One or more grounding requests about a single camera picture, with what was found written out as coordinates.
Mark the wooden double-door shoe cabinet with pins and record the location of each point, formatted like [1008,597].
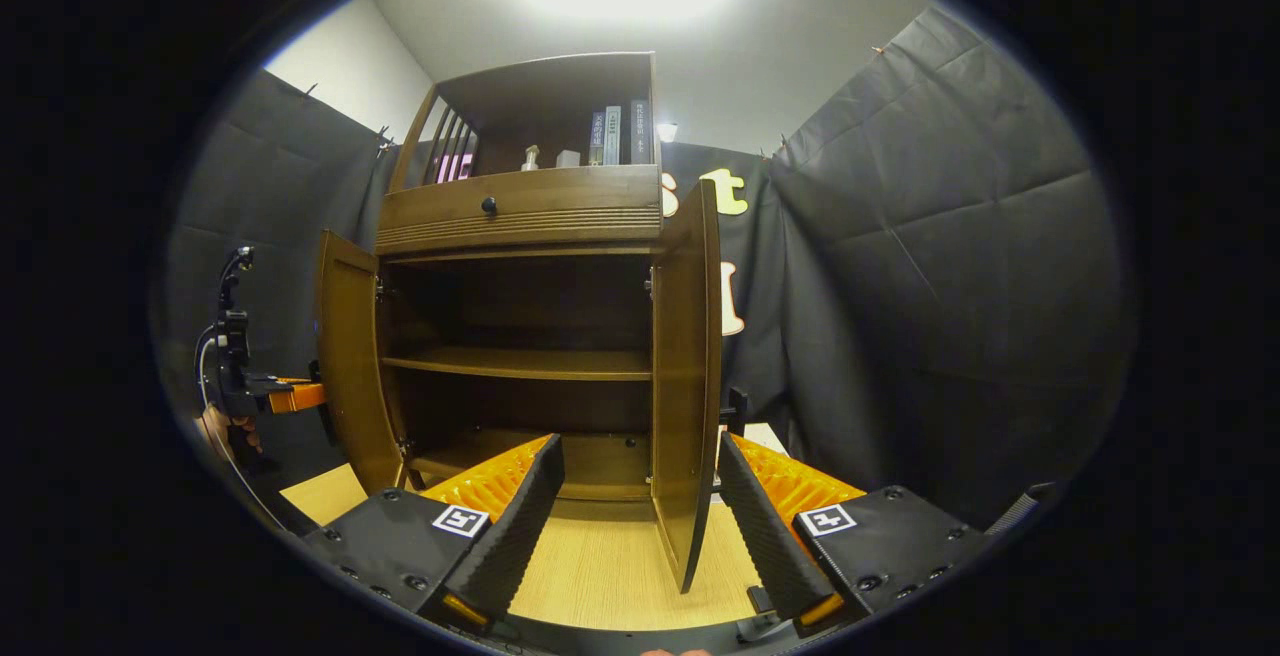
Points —
[520,211]

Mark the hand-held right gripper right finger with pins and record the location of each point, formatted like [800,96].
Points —
[765,536]

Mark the black backdrop cloth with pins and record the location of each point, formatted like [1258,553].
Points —
[950,266]

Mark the small white box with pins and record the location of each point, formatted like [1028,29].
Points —
[568,158]

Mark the dark book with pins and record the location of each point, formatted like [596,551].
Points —
[641,133]

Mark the wooden cabinet shelf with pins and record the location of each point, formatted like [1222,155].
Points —
[520,363]

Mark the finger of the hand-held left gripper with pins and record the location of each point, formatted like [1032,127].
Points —
[297,397]

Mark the wooden cabinet door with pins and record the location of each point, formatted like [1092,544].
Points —
[350,366]
[685,386]

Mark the wooden cabinet drawer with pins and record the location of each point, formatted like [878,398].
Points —
[560,201]

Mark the small white pump bottle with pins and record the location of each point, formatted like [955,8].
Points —
[531,157]

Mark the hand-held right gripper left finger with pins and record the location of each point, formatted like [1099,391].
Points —
[515,536]

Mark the light grey book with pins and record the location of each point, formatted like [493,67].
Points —
[612,136]

